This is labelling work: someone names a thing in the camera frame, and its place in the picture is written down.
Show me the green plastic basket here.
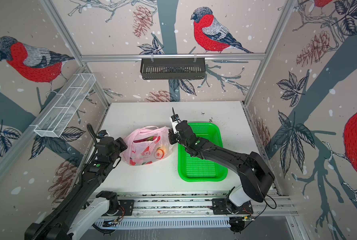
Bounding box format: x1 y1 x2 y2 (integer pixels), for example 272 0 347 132
177 123 228 182

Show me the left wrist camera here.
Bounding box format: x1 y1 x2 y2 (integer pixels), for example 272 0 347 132
97 130 108 139

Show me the red dragon fruit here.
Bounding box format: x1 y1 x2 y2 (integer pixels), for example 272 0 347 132
133 136 157 143

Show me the black hanging wire basket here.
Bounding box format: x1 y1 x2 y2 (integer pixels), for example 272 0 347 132
140 58 206 80

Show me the aluminium mounting rail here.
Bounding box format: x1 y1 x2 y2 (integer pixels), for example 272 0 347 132
118 192 299 218

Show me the orange fruit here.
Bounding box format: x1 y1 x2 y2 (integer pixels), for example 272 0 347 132
158 145 170 158

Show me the pink plastic bag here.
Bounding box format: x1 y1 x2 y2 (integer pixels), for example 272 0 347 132
120 126 173 166

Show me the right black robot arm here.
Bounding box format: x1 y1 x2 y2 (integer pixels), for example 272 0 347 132
168 115 275 207

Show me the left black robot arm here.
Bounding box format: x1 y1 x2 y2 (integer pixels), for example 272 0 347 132
24 137 127 240

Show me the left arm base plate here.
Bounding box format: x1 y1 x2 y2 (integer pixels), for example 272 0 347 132
101 200 134 217

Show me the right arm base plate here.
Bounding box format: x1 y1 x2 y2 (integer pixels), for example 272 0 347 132
210 198 254 215

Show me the white mesh wall shelf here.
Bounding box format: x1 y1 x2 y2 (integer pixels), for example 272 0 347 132
34 73 96 138

